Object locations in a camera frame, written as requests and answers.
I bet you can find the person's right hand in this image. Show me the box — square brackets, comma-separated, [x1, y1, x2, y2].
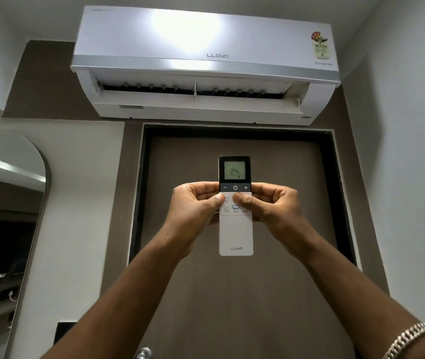
[232, 182, 315, 261]

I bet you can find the person's left hand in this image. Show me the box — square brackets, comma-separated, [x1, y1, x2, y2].
[159, 181, 226, 258]

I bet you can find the white air conditioner remote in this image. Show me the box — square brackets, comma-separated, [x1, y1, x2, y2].
[218, 156, 254, 257]

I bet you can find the person's left forearm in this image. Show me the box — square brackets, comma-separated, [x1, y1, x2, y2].
[39, 232, 194, 359]

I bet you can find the person's right forearm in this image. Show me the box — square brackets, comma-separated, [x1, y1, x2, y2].
[293, 235, 425, 359]

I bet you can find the brown wooden door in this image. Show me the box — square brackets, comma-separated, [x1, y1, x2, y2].
[138, 136, 357, 359]

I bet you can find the colourful rating sticker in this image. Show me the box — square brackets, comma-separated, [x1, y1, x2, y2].
[310, 30, 329, 59]

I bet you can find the black door frame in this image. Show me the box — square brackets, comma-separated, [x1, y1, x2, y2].
[128, 123, 359, 267]

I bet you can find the white wall air conditioner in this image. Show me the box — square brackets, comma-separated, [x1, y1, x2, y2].
[70, 5, 342, 127]

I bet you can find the black wall switch plate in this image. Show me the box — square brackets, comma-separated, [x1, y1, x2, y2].
[53, 321, 77, 346]

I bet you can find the silver chain bracelet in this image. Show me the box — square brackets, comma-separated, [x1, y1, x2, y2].
[382, 322, 425, 359]

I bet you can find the arched wall mirror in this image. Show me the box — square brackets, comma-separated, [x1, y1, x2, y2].
[0, 131, 52, 359]

